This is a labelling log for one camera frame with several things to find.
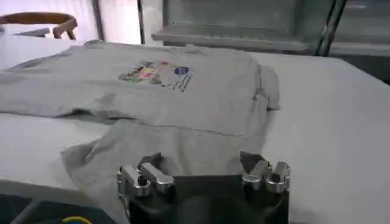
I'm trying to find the brown wooden chair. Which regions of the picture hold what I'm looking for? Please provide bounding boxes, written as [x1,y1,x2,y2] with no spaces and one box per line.
[0,12,79,40]

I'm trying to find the glass display cabinet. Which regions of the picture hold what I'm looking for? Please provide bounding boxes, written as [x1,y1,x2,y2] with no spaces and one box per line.
[151,0,390,57]

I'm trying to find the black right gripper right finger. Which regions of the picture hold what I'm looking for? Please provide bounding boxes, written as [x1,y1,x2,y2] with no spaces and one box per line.
[239,151,292,194]

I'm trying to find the yellow cable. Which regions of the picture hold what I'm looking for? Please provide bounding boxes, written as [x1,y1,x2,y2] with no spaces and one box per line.
[62,215,93,224]

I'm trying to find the dark vertical pole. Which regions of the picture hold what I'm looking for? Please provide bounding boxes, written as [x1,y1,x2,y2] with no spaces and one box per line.
[136,0,146,45]

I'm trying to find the grey printed t-shirt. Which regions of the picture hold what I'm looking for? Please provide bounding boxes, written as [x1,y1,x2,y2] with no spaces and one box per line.
[0,39,281,224]

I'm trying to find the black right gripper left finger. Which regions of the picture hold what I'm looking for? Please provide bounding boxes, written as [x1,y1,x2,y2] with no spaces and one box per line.
[116,152,176,198]

